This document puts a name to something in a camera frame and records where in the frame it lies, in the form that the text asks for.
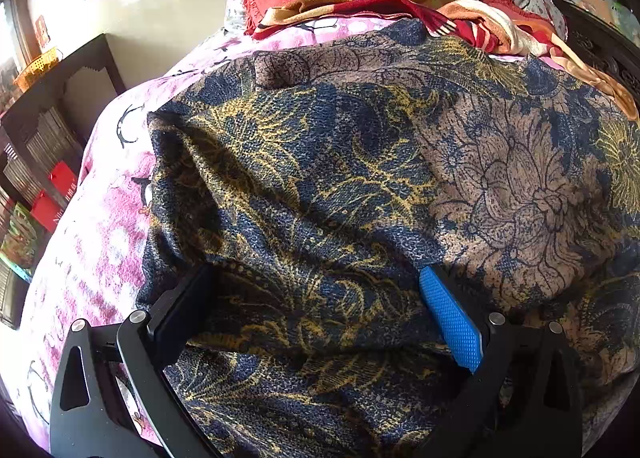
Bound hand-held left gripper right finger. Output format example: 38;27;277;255
419;264;584;458

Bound red box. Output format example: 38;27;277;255
49;161;80;199
31;190;63;234

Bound dark wooden bookshelf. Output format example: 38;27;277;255
0;33;126;329

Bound colourful picture box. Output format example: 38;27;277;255
0;203;43;284

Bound orange plastic basket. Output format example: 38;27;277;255
14;48;63;91

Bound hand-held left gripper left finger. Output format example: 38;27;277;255
49;263;223;458

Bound dark floral patterned garment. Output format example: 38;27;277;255
135;18;640;458

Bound pink printed bedsheet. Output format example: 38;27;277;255
0;13;566;454

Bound dark carved wooden headboard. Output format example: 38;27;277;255
540;0;640;104

